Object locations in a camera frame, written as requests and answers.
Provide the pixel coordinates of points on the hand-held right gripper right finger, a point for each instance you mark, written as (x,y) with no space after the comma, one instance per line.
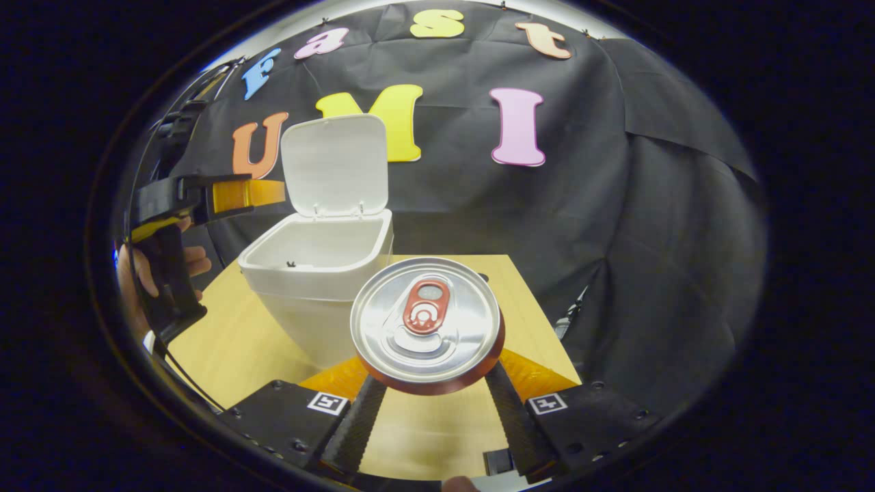
(588,417)

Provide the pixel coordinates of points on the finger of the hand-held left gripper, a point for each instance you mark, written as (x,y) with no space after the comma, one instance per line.
(178,198)

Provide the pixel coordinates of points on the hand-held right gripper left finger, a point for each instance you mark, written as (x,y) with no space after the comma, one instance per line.
(287,417)

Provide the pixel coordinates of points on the red pop can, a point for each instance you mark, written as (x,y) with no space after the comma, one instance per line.
(427,321)

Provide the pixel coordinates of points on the white desktop garbage bin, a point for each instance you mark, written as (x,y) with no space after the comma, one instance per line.
(321,266)

